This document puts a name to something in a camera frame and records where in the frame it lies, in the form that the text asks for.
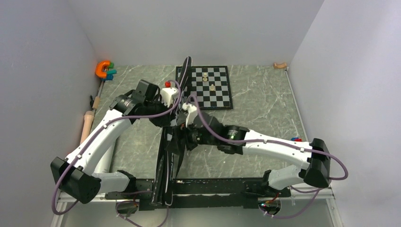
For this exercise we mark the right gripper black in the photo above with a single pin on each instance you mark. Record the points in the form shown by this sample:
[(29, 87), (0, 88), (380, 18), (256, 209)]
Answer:
[(190, 145)]

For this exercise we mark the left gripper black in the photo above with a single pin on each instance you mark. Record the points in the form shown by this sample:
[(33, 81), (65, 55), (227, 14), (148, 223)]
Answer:
[(164, 120)]

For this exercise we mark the black racket bag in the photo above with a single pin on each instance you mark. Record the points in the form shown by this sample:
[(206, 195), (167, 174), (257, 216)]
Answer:
[(170, 143)]

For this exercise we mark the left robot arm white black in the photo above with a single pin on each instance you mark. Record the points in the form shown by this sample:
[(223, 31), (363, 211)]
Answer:
[(75, 174)]

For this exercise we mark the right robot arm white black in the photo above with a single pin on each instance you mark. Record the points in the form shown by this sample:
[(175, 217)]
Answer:
[(309, 161)]

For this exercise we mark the black white chessboard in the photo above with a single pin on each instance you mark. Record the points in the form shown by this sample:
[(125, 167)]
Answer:
[(221, 98)]

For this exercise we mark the teal blue toy blocks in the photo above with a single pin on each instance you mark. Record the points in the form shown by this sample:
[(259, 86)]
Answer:
[(110, 72)]

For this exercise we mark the white chess piece back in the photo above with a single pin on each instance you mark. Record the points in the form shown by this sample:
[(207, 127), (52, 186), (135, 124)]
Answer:
[(205, 77)]

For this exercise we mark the beige toy microphone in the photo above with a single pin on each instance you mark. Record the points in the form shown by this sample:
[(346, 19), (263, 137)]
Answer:
[(88, 120)]

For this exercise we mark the orange C-shaped toy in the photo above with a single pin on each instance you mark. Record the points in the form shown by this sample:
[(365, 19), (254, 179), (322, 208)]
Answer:
[(102, 69)]

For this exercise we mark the colourful toy brick train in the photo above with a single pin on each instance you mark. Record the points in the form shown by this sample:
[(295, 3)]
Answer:
[(297, 139)]

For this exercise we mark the wooden arch block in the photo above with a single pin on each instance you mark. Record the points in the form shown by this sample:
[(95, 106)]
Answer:
[(280, 65)]

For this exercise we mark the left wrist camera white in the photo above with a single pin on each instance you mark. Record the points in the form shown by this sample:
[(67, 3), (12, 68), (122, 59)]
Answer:
[(168, 94)]

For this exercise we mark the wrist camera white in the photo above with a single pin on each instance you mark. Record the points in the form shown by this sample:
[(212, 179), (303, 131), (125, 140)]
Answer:
[(168, 94), (191, 113)]

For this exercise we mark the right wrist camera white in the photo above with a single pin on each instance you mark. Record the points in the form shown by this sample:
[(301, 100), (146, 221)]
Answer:
[(191, 113)]

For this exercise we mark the small beige handled tool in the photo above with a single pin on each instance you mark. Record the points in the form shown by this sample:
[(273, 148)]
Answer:
[(94, 102)]

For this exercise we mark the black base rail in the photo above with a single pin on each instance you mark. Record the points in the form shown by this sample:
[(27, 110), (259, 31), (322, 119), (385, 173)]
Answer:
[(247, 193)]

